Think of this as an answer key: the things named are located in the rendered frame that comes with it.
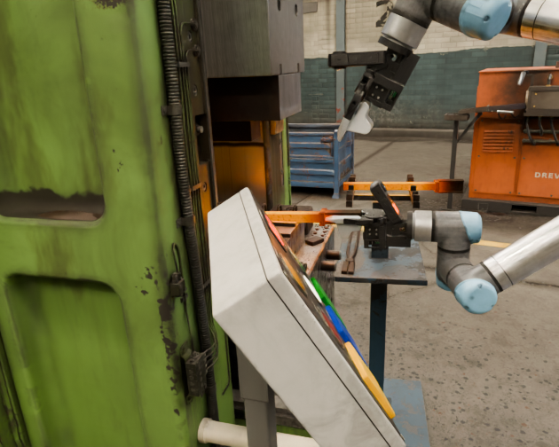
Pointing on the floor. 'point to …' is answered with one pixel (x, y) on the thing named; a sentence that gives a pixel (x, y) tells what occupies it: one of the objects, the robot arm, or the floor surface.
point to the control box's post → (261, 423)
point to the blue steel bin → (319, 156)
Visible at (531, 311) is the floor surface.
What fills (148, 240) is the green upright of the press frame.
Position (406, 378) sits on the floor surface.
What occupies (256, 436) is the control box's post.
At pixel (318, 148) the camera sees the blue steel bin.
